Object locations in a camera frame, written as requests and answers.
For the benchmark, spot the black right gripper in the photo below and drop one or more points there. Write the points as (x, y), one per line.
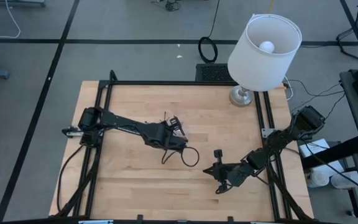
(236, 174)

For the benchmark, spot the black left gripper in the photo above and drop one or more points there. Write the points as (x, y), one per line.
(171, 140)

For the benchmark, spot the black makeup brush silver ferrule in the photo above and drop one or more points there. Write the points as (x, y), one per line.
(182, 131)
(165, 115)

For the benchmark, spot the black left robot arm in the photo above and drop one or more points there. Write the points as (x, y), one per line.
(126, 123)

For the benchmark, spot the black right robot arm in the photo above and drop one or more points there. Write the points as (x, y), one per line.
(309, 119)

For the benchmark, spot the clear acrylic organizer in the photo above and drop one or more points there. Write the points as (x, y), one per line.
(187, 132)

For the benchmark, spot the black table edge clamp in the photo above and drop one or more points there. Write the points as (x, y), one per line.
(230, 219)
(140, 218)

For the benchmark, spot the black perforated floor box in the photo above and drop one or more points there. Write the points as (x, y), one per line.
(213, 73)

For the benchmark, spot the silver aluminium bar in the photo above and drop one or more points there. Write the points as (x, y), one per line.
(263, 223)
(96, 222)

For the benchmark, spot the white cardboard box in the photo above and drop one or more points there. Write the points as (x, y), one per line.
(309, 149)

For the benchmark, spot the silver table lamp white shade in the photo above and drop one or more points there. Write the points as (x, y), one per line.
(253, 68)

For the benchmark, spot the white paper towel roll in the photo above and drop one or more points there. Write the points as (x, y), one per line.
(320, 179)
(346, 181)

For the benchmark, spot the black desk crossbar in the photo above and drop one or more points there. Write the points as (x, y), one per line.
(334, 152)

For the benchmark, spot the black aluminium table frame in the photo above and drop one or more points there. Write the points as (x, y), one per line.
(182, 83)

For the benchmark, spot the black corner bracket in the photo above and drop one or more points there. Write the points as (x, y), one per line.
(113, 77)

